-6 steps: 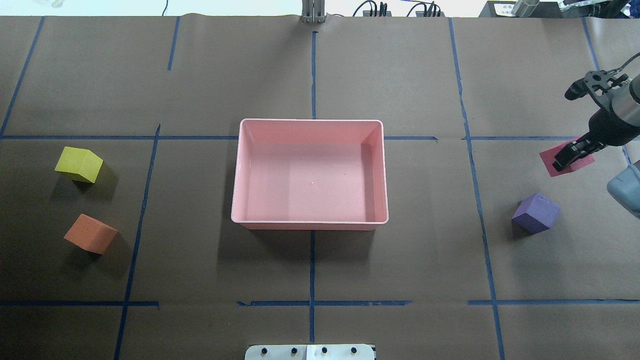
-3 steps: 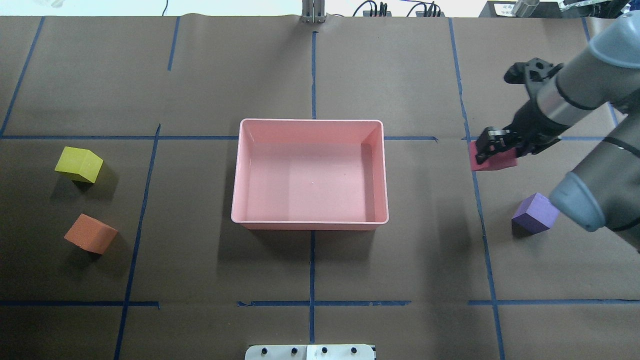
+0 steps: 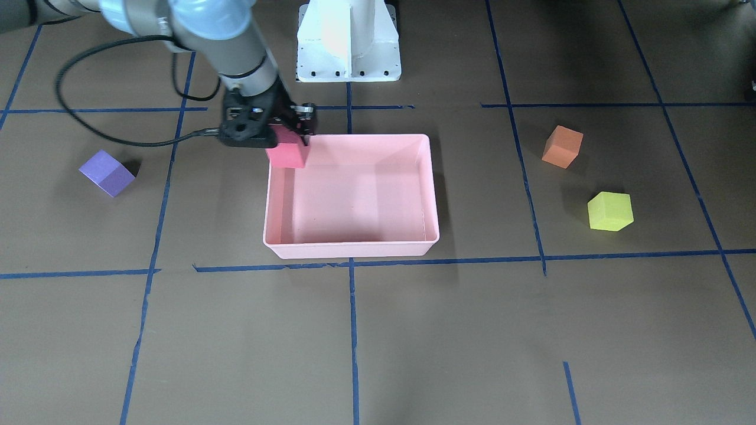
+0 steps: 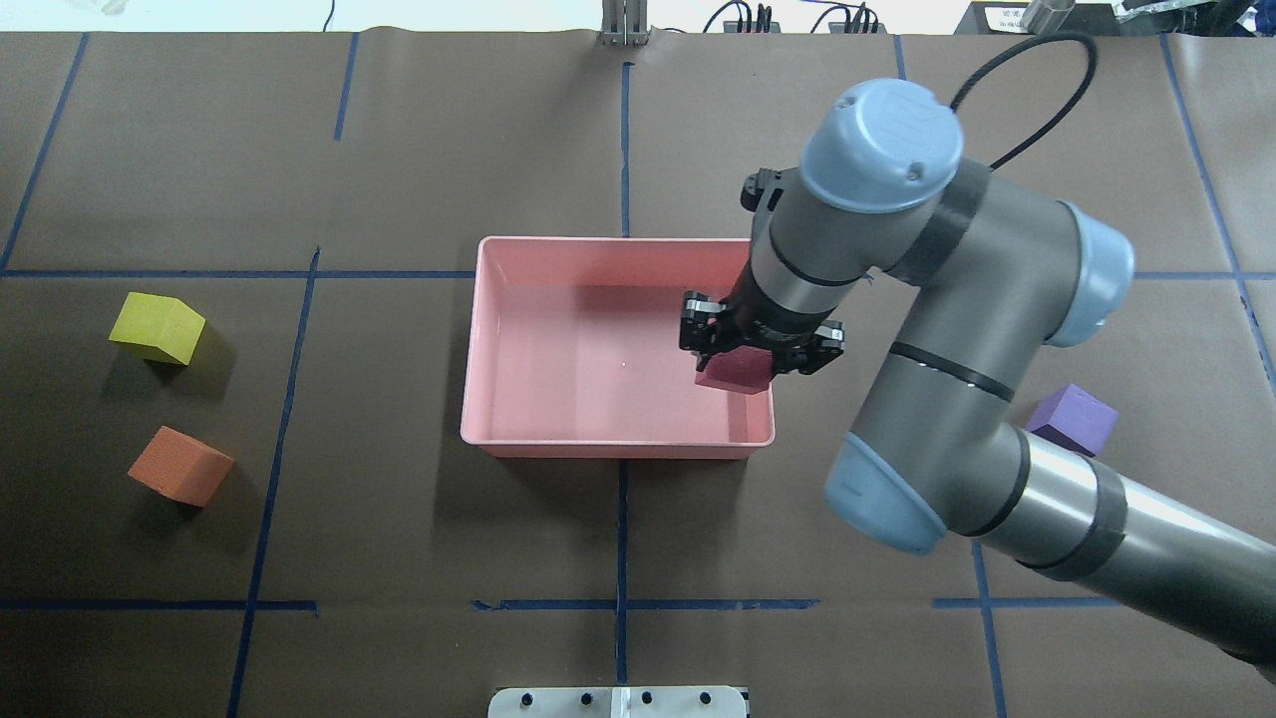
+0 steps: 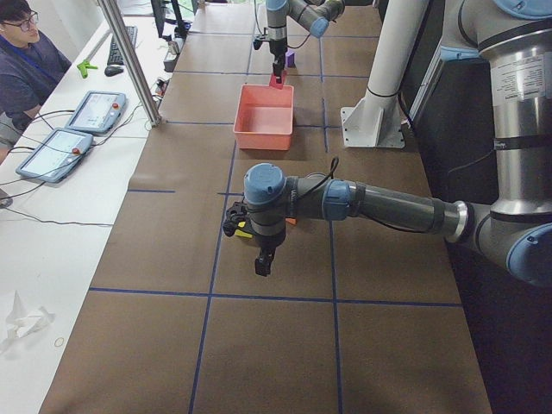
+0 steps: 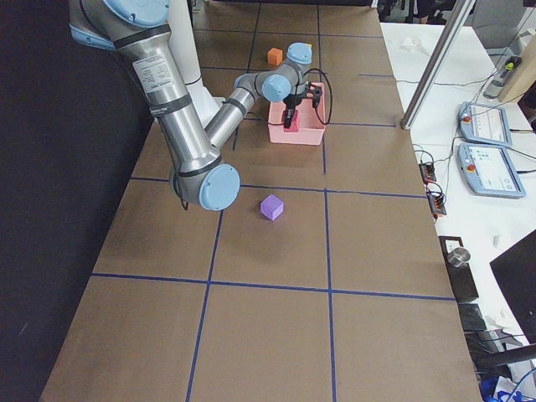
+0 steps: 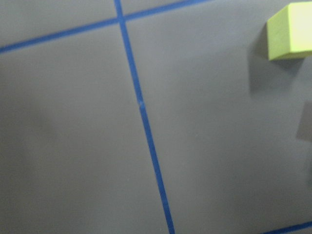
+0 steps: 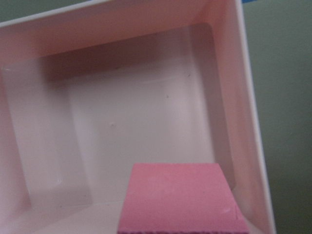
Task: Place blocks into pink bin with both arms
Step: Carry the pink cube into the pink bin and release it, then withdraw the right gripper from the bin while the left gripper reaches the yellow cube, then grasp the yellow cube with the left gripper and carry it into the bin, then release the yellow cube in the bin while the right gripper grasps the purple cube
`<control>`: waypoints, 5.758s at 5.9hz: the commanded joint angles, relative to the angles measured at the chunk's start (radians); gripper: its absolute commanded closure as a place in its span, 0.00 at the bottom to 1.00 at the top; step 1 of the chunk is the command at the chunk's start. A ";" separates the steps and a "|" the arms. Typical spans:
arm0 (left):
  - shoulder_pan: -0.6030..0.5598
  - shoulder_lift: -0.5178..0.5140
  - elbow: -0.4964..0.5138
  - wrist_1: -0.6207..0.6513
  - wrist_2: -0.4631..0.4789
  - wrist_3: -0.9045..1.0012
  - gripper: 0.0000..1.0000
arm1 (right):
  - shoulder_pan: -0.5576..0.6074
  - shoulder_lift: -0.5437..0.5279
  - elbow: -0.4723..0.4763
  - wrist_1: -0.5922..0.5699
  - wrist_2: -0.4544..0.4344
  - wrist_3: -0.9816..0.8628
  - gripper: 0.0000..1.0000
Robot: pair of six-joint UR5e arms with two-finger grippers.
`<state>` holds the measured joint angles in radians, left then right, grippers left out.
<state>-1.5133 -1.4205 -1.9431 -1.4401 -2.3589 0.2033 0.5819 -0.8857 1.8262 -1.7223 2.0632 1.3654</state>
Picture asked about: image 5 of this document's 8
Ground far teach pendant tablet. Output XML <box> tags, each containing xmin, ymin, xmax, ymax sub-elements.
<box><xmin>66</xmin><ymin>91</ymin><xmax>127</xmax><ymax>135</ymax></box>

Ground teach pendant tablet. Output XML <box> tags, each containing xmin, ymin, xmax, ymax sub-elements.
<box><xmin>16</xmin><ymin>128</ymin><xmax>93</xmax><ymax>183</ymax></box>
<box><xmin>66</xmin><ymin>91</ymin><xmax>127</xmax><ymax>135</ymax></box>

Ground black pendant cables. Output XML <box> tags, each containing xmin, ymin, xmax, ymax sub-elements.
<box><xmin>0</xmin><ymin>101</ymin><xmax>152</xmax><ymax>228</ymax></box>

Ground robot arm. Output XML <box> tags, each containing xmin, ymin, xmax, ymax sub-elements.
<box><xmin>254</xmin><ymin>0</ymin><xmax>346</xmax><ymax>89</ymax></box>
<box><xmin>223</xmin><ymin>1</ymin><xmax>551</xmax><ymax>286</ymax></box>

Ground black keyboard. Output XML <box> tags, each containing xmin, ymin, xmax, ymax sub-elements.
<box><xmin>107</xmin><ymin>25</ymin><xmax>139</xmax><ymax>66</ymax></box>

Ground black computer mouse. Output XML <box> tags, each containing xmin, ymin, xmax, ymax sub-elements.
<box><xmin>104</xmin><ymin>65</ymin><xmax>124</xmax><ymax>78</ymax></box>

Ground near teach pendant tablet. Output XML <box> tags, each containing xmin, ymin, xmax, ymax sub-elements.
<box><xmin>16</xmin><ymin>128</ymin><xmax>93</xmax><ymax>183</ymax></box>

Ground green plastic tool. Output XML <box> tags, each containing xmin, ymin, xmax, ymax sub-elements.
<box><xmin>77</xmin><ymin>60</ymin><xmax>98</xmax><ymax>78</ymax></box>

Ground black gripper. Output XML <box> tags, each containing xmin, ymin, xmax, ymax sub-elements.
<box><xmin>253</xmin><ymin>229</ymin><xmax>286</xmax><ymax>276</ymax></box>
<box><xmin>269</xmin><ymin>39</ymin><xmax>287</xmax><ymax>85</ymax></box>

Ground purple foam block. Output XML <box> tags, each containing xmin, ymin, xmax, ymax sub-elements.
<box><xmin>285</xmin><ymin>49</ymin><xmax>296</xmax><ymax>68</ymax></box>

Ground brown paper table cover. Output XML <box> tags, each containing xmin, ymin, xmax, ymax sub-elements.
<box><xmin>41</xmin><ymin>4</ymin><xmax>491</xmax><ymax>413</ymax></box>

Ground aluminium frame post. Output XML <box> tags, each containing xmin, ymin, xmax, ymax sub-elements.
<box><xmin>97</xmin><ymin>0</ymin><xmax>161</xmax><ymax>127</ymax></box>

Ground yellow foam block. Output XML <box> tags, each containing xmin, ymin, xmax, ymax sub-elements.
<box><xmin>235</xmin><ymin>222</ymin><xmax>253</xmax><ymax>239</ymax></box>

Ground red foam block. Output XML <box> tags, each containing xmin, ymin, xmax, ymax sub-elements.
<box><xmin>269</xmin><ymin>72</ymin><xmax>285</xmax><ymax>90</ymax></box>

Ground pink plastic bin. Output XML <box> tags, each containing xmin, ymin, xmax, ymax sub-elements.
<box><xmin>233</xmin><ymin>84</ymin><xmax>294</xmax><ymax>151</ymax></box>

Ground crumpled white paper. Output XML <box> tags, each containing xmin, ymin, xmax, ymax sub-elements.
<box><xmin>1</xmin><ymin>291</ymin><xmax>55</xmax><ymax>354</ymax></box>

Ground seated person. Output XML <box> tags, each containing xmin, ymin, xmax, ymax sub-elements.
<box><xmin>0</xmin><ymin>0</ymin><xmax>72</xmax><ymax>165</ymax></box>

